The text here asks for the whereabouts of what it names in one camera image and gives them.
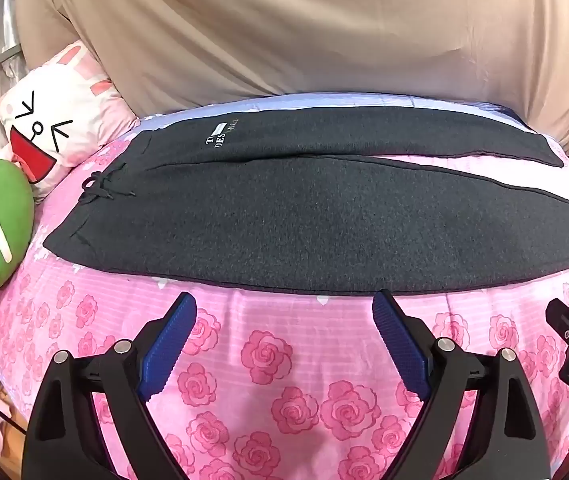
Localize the dark grey pants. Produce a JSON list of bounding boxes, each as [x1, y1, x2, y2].
[[43, 101, 569, 297]]

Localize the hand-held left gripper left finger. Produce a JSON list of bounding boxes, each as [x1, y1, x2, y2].
[[22, 292, 198, 480]]

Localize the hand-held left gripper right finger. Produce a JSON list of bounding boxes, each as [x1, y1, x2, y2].
[[371, 290, 550, 480]]

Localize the beige cloth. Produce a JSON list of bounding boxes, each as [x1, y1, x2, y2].
[[14, 0, 569, 191]]

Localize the pink floral blanket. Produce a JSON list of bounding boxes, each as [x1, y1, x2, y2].
[[0, 91, 569, 480]]

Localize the white rabbit face pillow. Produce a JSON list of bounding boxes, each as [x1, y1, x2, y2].
[[0, 41, 140, 203]]

